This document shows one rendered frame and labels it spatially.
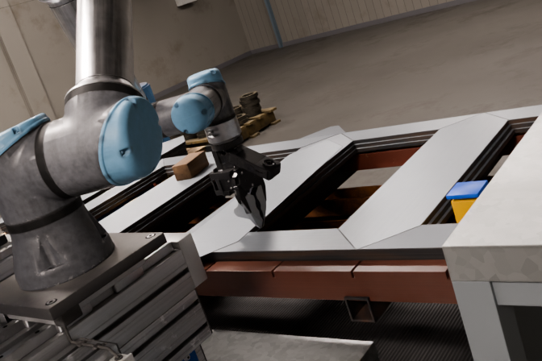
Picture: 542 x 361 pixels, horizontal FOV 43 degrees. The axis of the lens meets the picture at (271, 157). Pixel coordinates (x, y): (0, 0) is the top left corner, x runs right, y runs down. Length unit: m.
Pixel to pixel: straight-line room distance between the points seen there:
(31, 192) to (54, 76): 9.72
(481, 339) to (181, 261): 0.57
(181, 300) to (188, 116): 0.36
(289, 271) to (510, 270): 0.69
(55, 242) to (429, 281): 0.60
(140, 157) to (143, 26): 10.97
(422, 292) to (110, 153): 0.57
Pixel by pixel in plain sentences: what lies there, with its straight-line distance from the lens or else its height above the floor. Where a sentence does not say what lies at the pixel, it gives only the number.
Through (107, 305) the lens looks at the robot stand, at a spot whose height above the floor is 0.97.
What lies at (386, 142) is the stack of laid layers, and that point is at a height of 0.83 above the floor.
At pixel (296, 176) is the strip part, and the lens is 1.81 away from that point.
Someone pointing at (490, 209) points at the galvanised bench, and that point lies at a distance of 0.78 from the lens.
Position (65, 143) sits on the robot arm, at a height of 1.23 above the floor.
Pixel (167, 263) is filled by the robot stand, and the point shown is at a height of 0.97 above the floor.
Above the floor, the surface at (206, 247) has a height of 0.85.
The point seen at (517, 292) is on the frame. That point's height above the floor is 0.99.
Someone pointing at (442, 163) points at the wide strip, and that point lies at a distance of 1.59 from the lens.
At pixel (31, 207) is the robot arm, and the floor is 1.16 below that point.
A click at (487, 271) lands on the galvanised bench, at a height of 1.02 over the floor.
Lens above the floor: 1.36
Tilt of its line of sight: 14 degrees down
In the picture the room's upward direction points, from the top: 19 degrees counter-clockwise
